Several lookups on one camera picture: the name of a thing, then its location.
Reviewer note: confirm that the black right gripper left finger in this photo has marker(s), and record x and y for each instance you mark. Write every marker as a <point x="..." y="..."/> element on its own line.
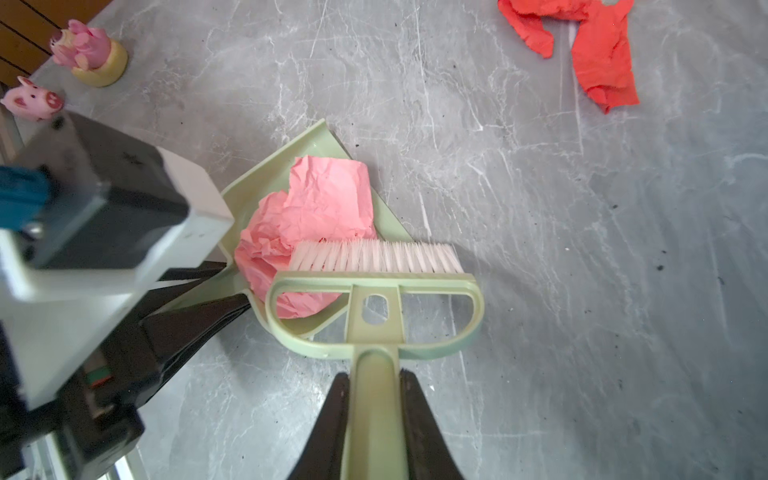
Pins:
<point x="322" y="455"/>

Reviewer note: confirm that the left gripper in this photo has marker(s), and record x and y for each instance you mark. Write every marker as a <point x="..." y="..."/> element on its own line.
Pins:
<point x="90" y="436"/>

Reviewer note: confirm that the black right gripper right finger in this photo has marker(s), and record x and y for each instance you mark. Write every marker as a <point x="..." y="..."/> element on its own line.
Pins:
<point x="428" y="455"/>

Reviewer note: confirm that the green hand brush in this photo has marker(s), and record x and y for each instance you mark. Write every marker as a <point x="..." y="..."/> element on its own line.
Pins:
<point x="375" y="275"/>

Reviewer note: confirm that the pink paper scrap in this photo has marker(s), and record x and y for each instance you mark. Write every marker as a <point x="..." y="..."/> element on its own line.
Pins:
<point x="327" y="199"/>

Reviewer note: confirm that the pink pig toy on donut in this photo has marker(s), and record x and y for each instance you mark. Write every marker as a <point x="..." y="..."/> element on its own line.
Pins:
<point x="89" y="53"/>

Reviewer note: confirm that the red paper scrap left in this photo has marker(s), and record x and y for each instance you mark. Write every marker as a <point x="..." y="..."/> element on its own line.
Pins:
<point x="526" y="18"/>

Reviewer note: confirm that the red paper scrap strip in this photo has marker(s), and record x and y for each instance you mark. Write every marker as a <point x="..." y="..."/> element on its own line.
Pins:
<point x="602" y="58"/>

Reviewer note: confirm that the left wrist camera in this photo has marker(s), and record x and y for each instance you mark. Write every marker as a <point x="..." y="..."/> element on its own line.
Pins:
<point x="118" y="214"/>

